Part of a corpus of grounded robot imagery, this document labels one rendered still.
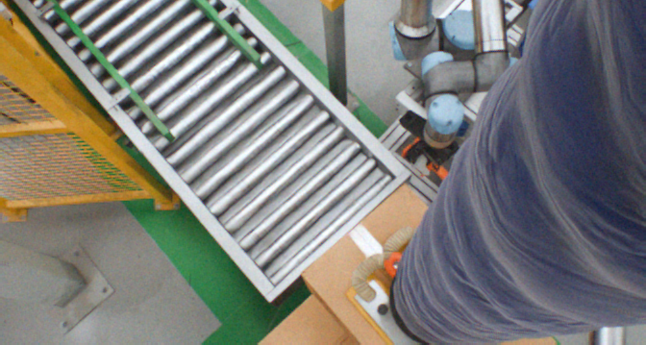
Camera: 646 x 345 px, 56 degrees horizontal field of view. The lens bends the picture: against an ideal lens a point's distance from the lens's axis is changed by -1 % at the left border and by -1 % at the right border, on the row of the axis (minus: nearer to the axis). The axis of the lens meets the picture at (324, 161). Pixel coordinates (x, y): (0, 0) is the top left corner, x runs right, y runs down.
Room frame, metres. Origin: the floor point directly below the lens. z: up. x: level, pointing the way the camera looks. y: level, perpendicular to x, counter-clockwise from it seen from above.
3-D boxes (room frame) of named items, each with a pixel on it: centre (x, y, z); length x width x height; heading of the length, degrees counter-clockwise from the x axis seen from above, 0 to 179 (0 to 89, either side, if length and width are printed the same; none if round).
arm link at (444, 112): (0.49, -0.28, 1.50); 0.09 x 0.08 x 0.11; 175
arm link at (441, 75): (0.58, -0.31, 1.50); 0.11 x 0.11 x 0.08; 85
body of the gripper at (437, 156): (0.47, -0.29, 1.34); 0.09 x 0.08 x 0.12; 33
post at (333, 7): (1.19, -0.12, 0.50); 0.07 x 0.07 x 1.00; 34
